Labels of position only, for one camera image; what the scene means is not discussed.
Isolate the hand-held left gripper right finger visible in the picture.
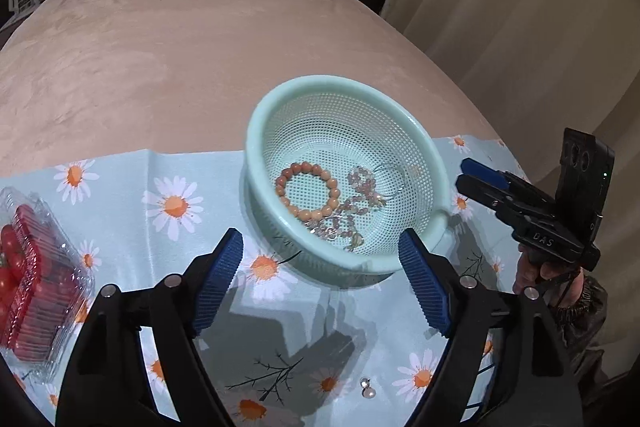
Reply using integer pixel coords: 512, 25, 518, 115
398, 228, 585, 427

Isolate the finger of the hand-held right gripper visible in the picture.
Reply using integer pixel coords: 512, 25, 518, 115
455, 175, 527, 220
460, 158, 532, 194

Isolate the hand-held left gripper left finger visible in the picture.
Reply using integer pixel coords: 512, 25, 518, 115
59, 228, 245, 427

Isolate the silver hoop earring with beads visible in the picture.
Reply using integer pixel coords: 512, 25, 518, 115
303, 217, 347, 242

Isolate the pink bead bracelet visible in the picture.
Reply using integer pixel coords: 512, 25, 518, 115
306, 166, 389, 253

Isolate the wooden bead bracelet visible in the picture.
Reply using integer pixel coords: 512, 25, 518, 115
275, 162, 342, 222

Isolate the green plastic strainer basket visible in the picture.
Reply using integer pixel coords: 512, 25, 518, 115
245, 76, 451, 281

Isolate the person's right forearm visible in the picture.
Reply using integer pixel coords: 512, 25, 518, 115
545, 272, 609, 388

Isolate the person's right hand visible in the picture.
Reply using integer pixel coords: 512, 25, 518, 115
512, 241, 576, 304

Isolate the daisy print blue cloth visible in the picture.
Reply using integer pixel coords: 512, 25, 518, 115
0, 134, 532, 427

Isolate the cream curtain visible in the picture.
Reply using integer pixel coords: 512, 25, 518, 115
379, 0, 640, 188

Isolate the clear box of cherry tomatoes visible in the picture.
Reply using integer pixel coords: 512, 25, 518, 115
0, 187, 96, 381

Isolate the beige bedspread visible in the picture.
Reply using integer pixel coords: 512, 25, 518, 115
0, 0, 502, 178

